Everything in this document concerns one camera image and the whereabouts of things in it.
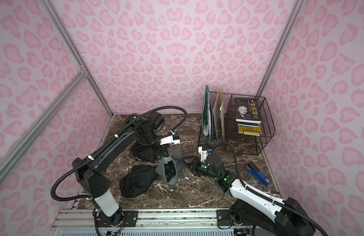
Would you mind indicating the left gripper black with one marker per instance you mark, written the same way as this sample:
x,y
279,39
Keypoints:
x,y
160,152

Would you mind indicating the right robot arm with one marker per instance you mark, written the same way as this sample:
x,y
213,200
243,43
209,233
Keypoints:
x,y
275,215

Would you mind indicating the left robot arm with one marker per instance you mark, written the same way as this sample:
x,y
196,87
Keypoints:
x,y
90,171

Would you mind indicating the beige file folder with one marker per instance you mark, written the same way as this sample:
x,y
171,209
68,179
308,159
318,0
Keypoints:
x,y
218,114

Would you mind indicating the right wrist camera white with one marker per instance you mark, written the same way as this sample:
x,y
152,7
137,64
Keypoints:
x,y
204,151

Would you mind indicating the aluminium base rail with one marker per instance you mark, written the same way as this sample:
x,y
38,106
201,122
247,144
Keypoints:
x,y
154,222

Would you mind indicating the grey hair dryer pouch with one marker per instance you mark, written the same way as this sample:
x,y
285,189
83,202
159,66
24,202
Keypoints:
x,y
177,158

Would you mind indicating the green file folder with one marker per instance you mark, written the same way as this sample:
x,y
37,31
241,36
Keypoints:
x,y
207,119

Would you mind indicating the yellow striped book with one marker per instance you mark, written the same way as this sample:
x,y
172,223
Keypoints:
x,y
249,129

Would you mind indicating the black portrait book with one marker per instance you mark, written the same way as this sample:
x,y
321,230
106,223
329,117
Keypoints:
x,y
247,111

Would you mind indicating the black wire file rack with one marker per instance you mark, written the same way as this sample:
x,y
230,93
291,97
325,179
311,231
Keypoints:
x,y
241,142

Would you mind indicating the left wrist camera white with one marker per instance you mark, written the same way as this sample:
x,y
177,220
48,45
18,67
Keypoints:
x,y
174,138

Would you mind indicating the black pouch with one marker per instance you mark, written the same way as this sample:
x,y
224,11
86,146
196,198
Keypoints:
x,y
144,152
137,181

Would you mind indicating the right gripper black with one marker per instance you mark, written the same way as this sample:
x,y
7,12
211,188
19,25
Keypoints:
x,y
195,163

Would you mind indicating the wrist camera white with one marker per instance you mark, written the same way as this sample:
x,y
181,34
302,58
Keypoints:
x,y
204,151
174,138

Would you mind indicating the dark green hair dryer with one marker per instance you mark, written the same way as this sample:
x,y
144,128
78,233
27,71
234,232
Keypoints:
x,y
170,172

